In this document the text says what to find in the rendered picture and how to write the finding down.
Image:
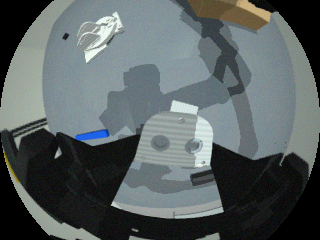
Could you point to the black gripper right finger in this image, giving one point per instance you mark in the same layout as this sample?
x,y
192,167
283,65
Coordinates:
x,y
235,175

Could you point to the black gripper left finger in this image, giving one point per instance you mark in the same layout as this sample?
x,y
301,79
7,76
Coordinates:
x,y
106,164

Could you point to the blue long flat bar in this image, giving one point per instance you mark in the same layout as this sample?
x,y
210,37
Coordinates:
x,y
93,135

